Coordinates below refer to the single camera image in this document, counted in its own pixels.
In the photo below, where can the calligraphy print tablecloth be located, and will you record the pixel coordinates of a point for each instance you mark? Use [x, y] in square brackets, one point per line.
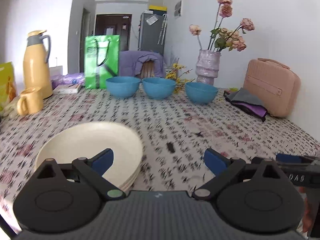
[175, 133]

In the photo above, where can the purple jacket on chair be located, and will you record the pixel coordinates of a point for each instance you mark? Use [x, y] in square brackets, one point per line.
[131, 62]

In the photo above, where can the purple ribbed vase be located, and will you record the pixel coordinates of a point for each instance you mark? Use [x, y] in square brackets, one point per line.
[207, 66]

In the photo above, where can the yellow mug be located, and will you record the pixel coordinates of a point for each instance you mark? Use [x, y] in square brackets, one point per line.
[30, 101]

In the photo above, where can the yellow-green snack box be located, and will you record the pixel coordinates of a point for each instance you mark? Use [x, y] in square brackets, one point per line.
[7, 84]

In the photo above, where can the blue bowl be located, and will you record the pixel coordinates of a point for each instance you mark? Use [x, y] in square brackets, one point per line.
[200, 93]
[123, 86]
[158, 88]

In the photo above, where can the pink hard case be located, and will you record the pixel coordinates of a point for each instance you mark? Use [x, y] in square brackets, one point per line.
[274, 84]

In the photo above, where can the grey cloth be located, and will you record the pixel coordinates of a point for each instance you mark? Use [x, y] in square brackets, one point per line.
[244, 96]

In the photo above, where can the grey refrigerator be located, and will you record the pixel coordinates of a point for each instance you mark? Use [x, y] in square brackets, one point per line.
[152, 31]

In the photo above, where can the green paper bag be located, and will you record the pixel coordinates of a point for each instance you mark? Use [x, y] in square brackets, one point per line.
[101, 60]

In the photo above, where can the purple cloth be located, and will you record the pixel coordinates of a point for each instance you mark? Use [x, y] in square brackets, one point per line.
[254, 110]

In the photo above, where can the wooden chair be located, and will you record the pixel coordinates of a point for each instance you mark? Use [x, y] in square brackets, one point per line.
[151, 69]

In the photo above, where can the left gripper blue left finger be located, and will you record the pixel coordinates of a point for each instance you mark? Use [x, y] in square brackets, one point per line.
[91, 172]

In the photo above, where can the yellow thermos jug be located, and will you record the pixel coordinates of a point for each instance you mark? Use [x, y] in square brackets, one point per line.
[35, 63]

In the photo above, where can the dark brown door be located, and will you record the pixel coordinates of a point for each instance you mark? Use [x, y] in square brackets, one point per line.
[115, 24]

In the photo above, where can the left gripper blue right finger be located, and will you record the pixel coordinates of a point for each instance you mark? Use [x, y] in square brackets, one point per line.
[226, 172]

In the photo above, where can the yellow flower branch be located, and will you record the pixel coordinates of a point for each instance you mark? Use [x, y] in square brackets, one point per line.
[178, 72]

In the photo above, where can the yellow box on fridge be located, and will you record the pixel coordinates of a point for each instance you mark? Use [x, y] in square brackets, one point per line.
[157, 7]

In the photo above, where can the white book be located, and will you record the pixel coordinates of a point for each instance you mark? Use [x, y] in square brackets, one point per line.
[68, 89]

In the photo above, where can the white rubber glove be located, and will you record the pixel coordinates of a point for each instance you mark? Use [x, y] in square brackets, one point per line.
[10, 110]

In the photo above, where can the cream plate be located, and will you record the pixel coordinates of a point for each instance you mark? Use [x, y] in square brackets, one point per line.
[89, 139]

